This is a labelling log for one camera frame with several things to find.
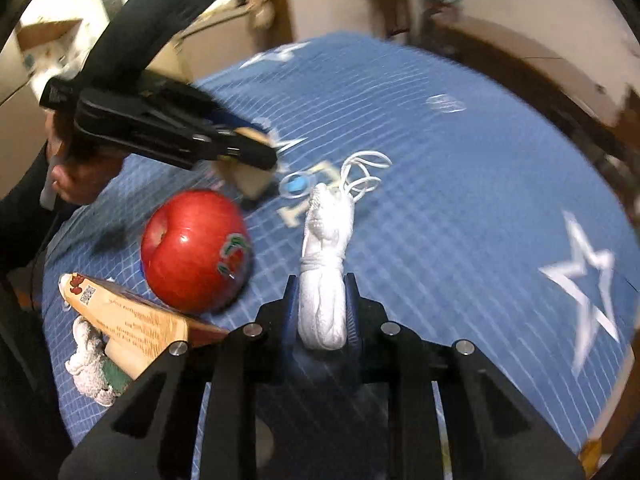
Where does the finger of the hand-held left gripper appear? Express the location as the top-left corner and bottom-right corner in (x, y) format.
(165, 120), (279, 171)
(145, 77), (256, 133)

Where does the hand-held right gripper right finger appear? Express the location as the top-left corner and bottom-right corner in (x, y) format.
(344, 272), (586, 480)

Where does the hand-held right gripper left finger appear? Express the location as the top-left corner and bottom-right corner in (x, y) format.
(59, 274), (301, 480)

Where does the white rope bundle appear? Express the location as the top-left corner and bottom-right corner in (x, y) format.
(297, 150), (393, 352)

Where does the long tan cardboard box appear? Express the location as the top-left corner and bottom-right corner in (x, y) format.
(57, 272), (231, 378)

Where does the green knitted cloth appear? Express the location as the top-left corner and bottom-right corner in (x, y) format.
(100, 362), (133, 396)

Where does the white knitted sock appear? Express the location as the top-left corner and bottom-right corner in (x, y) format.
(67, 317), (118, 407)

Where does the person's left hand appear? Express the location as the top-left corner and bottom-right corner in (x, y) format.
(42, 110), (126, 206)

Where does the red apple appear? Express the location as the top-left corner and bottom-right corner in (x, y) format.
(140, 190), (253, 316)

